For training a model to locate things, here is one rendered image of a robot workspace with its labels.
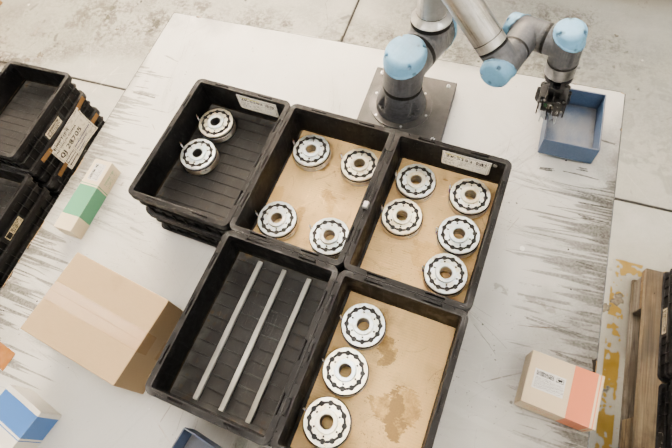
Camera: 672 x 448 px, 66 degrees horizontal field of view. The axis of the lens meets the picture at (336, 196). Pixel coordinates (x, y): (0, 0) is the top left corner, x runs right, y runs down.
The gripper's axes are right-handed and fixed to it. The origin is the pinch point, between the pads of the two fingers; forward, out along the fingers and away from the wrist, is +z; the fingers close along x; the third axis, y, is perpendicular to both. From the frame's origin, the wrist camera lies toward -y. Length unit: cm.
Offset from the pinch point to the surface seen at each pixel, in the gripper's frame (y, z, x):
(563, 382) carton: 73, 1, 16
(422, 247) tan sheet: 53, -8, -22
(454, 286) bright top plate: 62, -10, -12
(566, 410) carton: 79, 1, 17
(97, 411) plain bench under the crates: 116, -1, -89
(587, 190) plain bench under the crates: 17.4, 8.6, 14.9
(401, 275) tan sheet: 62, -8, -25
